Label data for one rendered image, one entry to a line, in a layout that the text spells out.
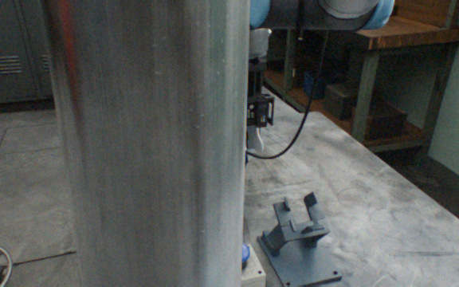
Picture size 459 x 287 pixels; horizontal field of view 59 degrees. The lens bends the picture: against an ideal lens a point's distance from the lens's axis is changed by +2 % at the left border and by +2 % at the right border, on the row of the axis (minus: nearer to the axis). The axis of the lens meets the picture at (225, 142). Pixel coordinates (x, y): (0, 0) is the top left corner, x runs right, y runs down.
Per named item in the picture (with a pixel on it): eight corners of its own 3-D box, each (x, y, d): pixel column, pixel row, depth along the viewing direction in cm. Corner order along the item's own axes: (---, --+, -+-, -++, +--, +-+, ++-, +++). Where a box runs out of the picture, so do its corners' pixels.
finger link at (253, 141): (254, 173, 72) (251, 128, 68) (244, 158, 78) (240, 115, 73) (270, 169, 73) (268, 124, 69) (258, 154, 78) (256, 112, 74)
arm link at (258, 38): (215, 21, 65) (262, 19, 68) (216, 50, 68) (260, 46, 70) (229, 31, 59) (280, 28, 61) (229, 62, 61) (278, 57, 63)
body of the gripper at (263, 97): (231, 135, 65) (231, 63, 60) (217, 115, 73) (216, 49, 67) (274, 129, 67) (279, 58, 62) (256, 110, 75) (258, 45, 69)
